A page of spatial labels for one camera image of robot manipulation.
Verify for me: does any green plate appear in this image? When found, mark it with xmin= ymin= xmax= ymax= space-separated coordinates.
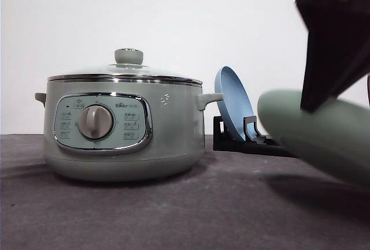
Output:
xmin=257 ymin=90 xmax=370 ymax=186

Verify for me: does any dark reddish object at edge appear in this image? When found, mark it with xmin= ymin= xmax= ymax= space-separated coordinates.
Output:
xmin=367 ymin=73 xmax=370 ymax=107

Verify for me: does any green electric steamer pot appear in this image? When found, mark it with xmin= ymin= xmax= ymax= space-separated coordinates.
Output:
xmin=35 ymin=73 xmax=224 ymax=182

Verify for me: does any blue plate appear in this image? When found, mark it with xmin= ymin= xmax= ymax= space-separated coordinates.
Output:
xmin=214 ymin=66 xmax=256 ymax=141

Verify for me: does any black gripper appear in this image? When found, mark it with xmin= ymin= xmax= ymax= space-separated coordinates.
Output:
xmin=296 ymin=0 xmax=370 ymax=113

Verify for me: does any black plate rack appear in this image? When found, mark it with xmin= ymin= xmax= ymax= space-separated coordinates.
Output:
xmin=213 ymin=116 xmax=298 ymax=158

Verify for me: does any glass pot lid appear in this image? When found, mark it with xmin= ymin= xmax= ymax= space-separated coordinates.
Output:
xmin=47 ymin=48 xmax=202 ymax=86

